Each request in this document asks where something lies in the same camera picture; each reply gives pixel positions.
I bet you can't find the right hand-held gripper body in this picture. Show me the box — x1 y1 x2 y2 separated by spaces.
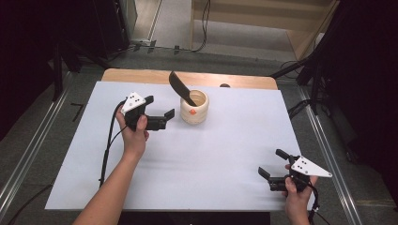
268 155 333 193

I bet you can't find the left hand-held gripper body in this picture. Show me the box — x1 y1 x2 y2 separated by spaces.
120 92 168 132

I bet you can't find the cream ringed cup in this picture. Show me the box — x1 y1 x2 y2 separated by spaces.
179 89 210 126

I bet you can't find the black spatula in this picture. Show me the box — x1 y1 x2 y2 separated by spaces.
168 70 198 108

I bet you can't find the person's right hand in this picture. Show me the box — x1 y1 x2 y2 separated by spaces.
281 163 319 225

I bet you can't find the person's left hand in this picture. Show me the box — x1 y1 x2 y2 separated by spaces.
115 107 150 158

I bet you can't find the wooden table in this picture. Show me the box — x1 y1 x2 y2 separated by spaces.
101 68 279 91

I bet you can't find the black metal stand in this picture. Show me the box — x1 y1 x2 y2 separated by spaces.
51 40 111 101
270 46 328 116

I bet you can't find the dark curtain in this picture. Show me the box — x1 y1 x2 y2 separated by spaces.
313 0 398 207
0 0 98 142

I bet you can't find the wooden shelf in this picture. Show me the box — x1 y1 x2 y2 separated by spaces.
189 0 341 62

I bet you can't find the metal floor rail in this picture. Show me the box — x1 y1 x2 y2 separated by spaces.
297 85 364 225
0 71 76 217

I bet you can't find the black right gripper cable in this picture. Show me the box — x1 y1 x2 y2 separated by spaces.
307 180 332 225

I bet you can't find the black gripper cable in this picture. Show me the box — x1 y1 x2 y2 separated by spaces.
307 180 332 225
98 99 129 188

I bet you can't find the black floor cable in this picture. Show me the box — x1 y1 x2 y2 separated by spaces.
286 98 313 120
8 183 54 225

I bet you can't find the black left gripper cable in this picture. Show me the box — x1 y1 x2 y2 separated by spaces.
98 99 129 188

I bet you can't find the black hanging cable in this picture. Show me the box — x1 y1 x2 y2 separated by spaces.
191 0 211 53

